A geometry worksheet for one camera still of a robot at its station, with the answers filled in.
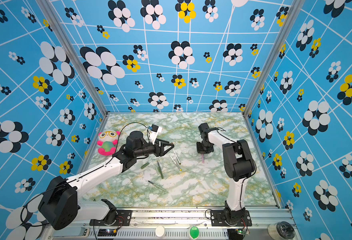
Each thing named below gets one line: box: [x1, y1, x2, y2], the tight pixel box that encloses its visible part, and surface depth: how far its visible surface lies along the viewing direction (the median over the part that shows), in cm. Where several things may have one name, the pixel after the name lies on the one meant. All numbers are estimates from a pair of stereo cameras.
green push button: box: [188, 226, 200, 240], surface depth 63 cm
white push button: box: [155, 225, 166, 238], surface depth 65 cm
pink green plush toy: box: [97, 130, 121, 156], surface depth 98 cm
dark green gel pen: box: [147, 180, 167, 192], surface depth 86 cm
